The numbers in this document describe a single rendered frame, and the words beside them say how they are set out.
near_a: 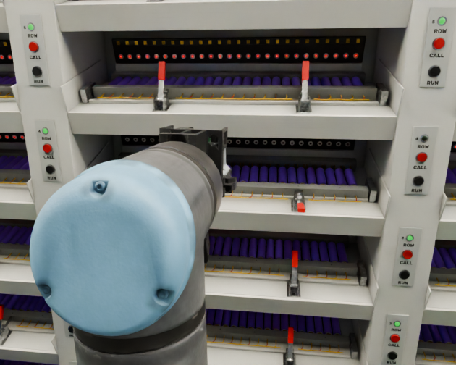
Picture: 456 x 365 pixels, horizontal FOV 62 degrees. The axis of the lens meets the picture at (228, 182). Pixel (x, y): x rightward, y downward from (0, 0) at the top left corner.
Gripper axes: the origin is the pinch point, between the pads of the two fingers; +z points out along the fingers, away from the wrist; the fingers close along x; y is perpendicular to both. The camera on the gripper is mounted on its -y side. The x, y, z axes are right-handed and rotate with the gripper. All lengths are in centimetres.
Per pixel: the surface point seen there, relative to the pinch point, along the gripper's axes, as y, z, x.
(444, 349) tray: -43, 25, -50
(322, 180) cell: -5.6, 24.0, -20.0
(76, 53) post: 18.4, 20.3, 30.3
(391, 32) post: 23.4, 23.7, -30.2
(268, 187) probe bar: -6.7, 20.4, -8.9
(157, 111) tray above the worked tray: 7.7, 15.5, 12.5
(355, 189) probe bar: -6.3, 20.5, -25.9
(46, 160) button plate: -2.6, 15.3, 35.2
